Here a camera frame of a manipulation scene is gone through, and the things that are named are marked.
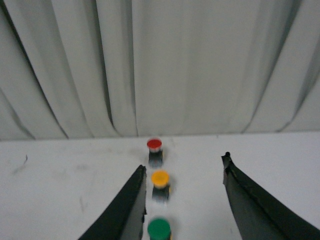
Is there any green push button switch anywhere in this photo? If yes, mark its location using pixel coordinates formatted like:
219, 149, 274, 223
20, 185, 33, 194
147, 218, 172, 240

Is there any yellow push button switch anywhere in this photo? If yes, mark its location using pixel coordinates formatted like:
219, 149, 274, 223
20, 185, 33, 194
151, 169, 171, 203

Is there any red push button switch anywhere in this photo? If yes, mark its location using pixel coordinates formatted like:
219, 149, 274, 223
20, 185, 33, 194
146, 138, 163, 168

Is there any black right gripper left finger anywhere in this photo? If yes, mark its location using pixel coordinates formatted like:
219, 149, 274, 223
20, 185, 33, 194
80, 165, 147, 240

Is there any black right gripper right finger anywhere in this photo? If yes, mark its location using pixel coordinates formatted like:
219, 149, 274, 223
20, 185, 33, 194
221, 152, 320, 240

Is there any grey-white curtain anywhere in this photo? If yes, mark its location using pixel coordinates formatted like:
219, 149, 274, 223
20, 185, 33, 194
0, 0, 320, 141

